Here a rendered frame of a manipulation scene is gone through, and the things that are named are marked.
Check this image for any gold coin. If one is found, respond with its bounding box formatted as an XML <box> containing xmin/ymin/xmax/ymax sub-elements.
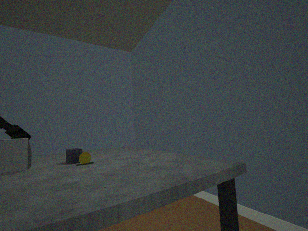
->
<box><xmin>79</xmin><ymin>152</ymin><xmax>91</xmax><ymax>164</ymax></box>

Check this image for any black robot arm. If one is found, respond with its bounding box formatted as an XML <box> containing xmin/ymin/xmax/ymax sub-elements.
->
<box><xmin>0</xmin><ymin>117</ymin><xmax>31</xmax><ymax>139</ymax></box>

